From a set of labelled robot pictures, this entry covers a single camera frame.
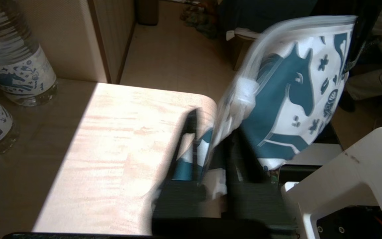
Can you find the brown cardboard box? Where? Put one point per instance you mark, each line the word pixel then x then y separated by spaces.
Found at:
pixel 240 49

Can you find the white horse-print paper pouch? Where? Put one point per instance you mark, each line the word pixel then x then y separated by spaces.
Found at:
pixel 287 93

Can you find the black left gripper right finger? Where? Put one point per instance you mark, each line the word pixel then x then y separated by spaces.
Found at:
pixel 257 209

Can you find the brown cylindrical bin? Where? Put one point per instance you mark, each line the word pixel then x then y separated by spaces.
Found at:
pixel 147 11

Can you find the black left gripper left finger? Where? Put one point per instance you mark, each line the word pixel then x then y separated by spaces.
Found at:
pixel 184 205

